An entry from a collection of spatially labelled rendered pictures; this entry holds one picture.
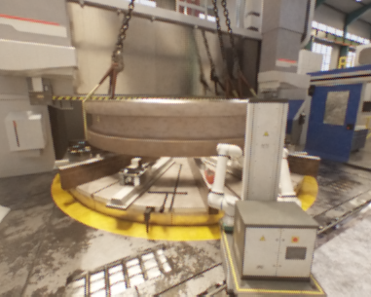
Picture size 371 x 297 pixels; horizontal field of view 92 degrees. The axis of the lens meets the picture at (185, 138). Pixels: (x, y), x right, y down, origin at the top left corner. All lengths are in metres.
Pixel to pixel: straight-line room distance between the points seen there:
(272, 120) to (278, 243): 1.02
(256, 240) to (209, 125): 1.90
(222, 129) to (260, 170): 1.42
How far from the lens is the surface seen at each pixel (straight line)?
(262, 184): 1.97
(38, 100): 5.39
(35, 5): 4.30
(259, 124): 1.79
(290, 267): 1.95
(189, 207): 2.69
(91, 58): 5.55
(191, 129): 2.99
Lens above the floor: 1.75
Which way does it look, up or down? 11 degrees down
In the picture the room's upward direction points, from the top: straight up
